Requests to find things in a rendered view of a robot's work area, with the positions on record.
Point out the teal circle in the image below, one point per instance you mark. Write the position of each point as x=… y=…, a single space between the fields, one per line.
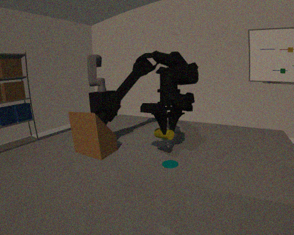
x=170 y=164

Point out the yellow cylinder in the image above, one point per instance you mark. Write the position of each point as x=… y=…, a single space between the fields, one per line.
x=169 y=134

